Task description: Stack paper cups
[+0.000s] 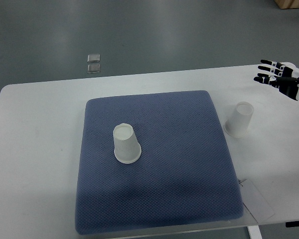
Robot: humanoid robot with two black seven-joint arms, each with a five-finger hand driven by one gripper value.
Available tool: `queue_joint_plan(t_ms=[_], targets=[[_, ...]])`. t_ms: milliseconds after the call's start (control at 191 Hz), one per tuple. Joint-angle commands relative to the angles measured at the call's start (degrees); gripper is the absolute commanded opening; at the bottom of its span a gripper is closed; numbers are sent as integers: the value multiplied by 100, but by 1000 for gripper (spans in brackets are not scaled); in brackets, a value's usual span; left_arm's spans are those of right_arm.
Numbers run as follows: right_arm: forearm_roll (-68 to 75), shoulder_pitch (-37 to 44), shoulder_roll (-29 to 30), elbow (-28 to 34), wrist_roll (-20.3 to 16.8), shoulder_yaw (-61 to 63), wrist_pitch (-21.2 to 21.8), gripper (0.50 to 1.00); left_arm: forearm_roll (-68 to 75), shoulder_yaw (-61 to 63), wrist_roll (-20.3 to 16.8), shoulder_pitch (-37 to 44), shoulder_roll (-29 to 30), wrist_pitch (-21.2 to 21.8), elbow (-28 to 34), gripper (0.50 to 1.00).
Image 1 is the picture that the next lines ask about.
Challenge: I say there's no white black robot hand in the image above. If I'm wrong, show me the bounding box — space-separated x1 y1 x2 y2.
254 60 299 101

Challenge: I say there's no white paper cup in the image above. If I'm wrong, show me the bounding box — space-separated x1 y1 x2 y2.
113 123 142 164
224 102 254 138

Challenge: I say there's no wooden furniture corner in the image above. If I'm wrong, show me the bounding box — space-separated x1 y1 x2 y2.
274 0 299 9

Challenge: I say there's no white paper tag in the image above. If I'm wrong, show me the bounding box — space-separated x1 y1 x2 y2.
238 179 275 226

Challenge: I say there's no black table control panel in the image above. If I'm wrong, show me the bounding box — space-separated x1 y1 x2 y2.
285 221 299 228

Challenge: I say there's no white table leg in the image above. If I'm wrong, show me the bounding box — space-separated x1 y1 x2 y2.
247 226 262 239

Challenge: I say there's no blue textured cushion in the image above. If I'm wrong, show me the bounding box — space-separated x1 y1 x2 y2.
75 91 244 235

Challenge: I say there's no white paper cup on cushion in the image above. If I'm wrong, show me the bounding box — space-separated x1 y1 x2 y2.
113 123 142 164

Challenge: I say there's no upper metal floor plate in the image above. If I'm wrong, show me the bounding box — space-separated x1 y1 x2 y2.
87 53 100 63

